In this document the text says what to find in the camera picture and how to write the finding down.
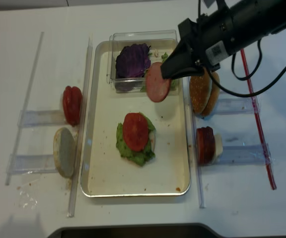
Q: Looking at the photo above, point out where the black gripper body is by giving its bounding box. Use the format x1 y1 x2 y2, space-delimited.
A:
178 15 235 71

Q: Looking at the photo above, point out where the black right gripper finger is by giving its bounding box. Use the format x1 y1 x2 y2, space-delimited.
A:
169 66 204 80

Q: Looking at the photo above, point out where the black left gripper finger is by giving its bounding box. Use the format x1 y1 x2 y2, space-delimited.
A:
160 41 197 79

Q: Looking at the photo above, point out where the pink meat slice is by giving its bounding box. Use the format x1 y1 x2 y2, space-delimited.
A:
145 62 171 103

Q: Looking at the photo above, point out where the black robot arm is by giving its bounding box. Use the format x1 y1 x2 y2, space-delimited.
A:
161 0 286 79

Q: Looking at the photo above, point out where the green lettuce in container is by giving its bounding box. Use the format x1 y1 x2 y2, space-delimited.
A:
140 51 179 92

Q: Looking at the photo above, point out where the white cheese slice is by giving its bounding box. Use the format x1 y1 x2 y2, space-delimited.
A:
214 134 223 162

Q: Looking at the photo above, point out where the stack of meat slices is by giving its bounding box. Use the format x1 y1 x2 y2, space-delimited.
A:
196 126 215 166

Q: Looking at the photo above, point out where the bottom bun under lettuce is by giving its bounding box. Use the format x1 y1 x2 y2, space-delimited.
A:
149 130 156 152

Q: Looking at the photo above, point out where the tomato slice on lettuce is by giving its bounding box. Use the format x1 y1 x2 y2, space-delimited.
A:
123 113 148 152

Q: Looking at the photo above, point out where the green lettuce on tray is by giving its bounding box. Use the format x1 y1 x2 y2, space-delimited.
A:
116 112 156 167

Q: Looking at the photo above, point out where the stack of tomato slices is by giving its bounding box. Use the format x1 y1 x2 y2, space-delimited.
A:
63 86 82 126

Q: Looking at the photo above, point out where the sesame bun top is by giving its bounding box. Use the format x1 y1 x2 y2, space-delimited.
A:
189 74 212 114

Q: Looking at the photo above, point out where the brown bun half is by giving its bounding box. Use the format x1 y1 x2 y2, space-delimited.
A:
201 82 220 117

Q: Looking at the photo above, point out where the purple cabbage leaf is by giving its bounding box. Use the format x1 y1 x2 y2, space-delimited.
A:
116 43 151 78

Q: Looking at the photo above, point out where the clear plastic container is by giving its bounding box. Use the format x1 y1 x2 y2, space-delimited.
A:
106 30 177 93

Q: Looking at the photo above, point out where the clear holder upper right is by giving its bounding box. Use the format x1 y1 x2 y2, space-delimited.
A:
213 91 260 115

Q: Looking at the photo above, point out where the clear holder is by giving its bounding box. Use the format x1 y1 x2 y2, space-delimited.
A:
214 145 273 166
213 91 260 115
6 154 58 175
17 110 67 128

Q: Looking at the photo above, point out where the clear holder lower right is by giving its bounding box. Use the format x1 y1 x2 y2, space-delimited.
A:
214 145 273 166

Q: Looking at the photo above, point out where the red plastic rod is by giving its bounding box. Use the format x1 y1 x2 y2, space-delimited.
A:
240 49 277 190

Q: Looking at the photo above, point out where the metal baking tray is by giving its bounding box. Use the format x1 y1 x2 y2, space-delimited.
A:
80 41 190 197

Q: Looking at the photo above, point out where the white bun half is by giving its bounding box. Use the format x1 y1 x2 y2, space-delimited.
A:
53 127 76 179

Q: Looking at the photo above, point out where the dark grey base bottom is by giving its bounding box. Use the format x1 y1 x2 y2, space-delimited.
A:
48 224 222 238

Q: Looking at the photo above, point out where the clear holder upper left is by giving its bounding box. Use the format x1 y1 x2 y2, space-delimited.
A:
17 110 67 128

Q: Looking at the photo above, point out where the clear holder lower left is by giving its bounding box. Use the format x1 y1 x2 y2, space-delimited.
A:
6 154 58 175

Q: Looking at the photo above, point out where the clear rod far left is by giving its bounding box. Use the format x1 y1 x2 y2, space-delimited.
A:
4 31 45 186

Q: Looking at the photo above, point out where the clear rail right of tray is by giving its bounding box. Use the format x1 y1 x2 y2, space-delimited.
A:
184 99 207 209

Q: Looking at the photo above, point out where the clear rail of tray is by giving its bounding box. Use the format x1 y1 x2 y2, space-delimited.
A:
184 99 207 209
67 37 93 218

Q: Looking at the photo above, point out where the clear rail left of tray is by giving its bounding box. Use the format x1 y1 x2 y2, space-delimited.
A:
67 37 93 218

